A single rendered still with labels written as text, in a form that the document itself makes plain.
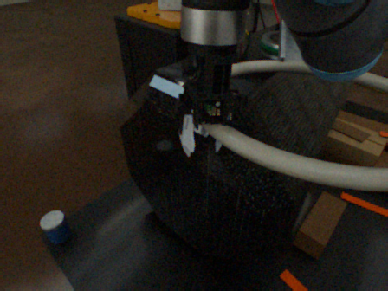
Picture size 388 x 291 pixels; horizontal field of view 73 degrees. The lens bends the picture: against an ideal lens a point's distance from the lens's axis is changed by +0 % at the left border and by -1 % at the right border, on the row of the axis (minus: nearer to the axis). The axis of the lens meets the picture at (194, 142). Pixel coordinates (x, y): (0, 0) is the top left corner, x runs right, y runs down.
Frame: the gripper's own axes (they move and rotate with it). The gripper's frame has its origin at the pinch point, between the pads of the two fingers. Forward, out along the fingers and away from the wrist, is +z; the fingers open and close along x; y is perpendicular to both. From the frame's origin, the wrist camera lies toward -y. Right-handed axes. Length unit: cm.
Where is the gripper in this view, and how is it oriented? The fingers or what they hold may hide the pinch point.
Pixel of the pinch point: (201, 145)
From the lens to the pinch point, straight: 50.8
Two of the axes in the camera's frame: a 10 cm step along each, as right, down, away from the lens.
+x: 9.6, -1.4, 2.5
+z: -0.3, 8.1, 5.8
